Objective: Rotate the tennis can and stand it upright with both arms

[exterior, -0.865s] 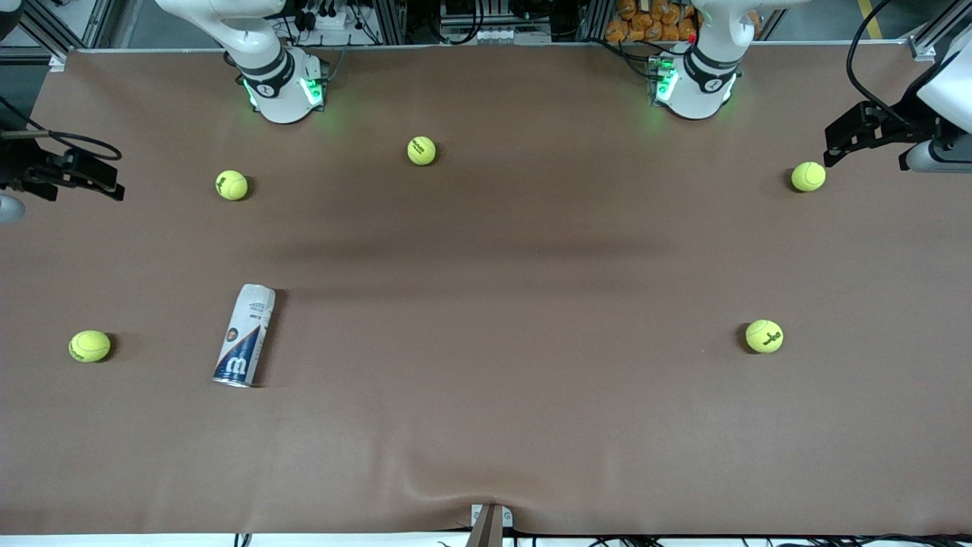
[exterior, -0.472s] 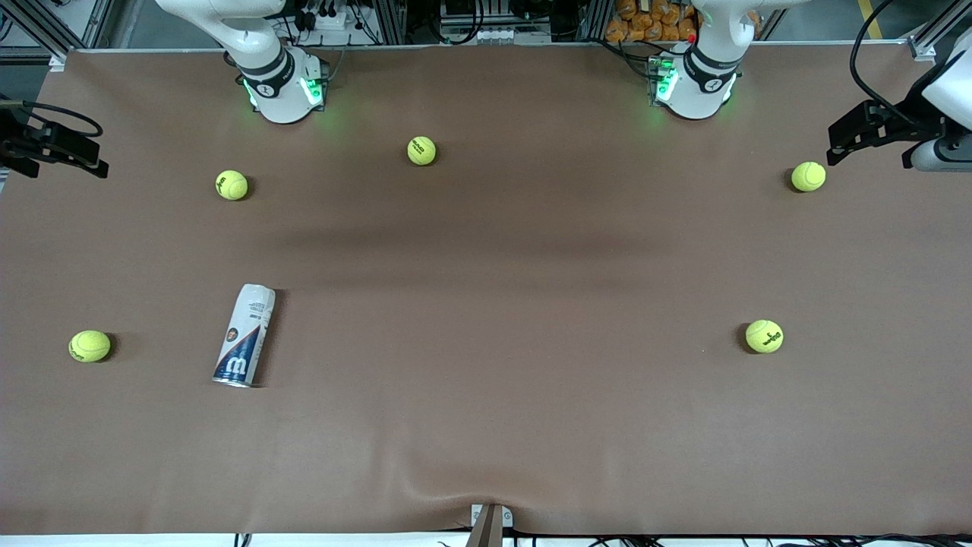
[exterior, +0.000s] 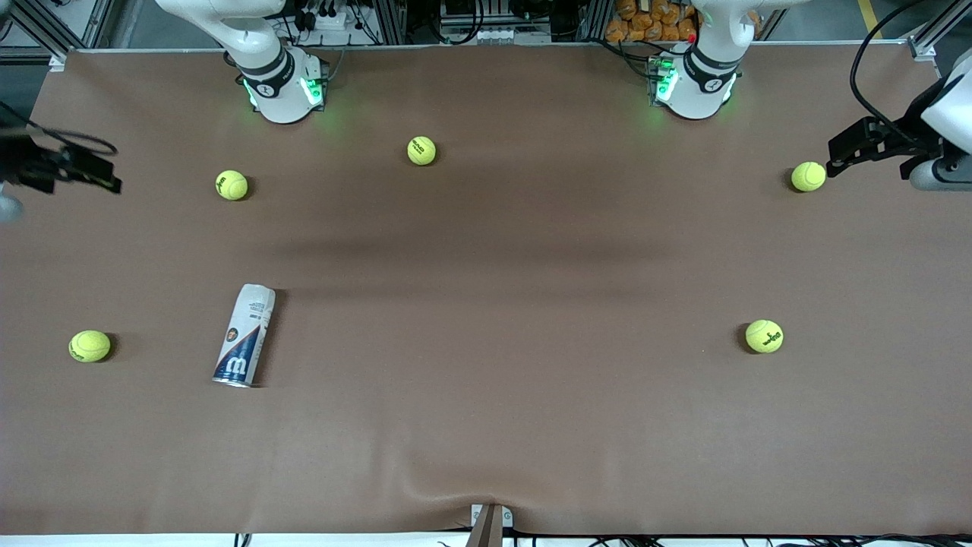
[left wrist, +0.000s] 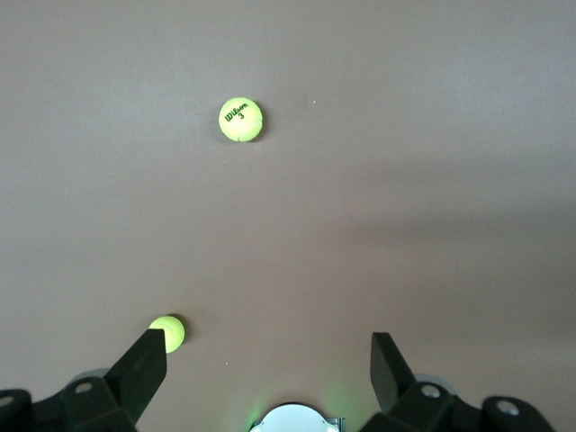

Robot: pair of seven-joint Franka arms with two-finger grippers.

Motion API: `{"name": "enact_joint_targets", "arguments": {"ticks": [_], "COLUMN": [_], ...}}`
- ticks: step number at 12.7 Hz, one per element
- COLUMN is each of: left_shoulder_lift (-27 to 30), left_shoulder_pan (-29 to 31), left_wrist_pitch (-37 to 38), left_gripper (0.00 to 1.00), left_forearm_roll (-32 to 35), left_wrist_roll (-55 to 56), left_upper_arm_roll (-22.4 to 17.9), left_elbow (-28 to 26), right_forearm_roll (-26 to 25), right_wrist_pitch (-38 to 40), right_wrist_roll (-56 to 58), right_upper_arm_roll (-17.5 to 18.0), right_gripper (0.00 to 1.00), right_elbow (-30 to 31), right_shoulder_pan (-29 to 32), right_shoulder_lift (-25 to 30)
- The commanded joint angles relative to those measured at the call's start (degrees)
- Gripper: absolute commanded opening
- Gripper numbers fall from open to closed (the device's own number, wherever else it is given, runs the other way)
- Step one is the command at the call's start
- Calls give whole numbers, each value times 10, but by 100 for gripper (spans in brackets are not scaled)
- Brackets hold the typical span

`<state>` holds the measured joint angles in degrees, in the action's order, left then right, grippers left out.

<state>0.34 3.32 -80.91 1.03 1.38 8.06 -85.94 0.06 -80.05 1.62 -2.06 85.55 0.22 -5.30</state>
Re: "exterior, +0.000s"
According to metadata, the aluminium frame post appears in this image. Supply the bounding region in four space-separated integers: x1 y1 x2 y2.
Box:
0 0 73 73
906 0 972 62

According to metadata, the white power strip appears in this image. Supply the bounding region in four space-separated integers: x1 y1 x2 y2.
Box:
439 26 553 46

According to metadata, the brown table mat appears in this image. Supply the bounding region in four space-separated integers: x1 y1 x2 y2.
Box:
0 44 972 537

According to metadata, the white and blue tennis can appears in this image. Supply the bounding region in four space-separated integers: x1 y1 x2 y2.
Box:
212 283 277 389

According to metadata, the orange mesh bag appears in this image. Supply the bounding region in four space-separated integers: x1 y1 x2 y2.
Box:
604 0 762 44

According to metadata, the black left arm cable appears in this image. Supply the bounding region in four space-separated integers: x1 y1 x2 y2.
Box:
848 0 933 144

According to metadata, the metal table edge bracket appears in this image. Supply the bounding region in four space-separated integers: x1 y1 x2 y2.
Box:
465 503 515 547

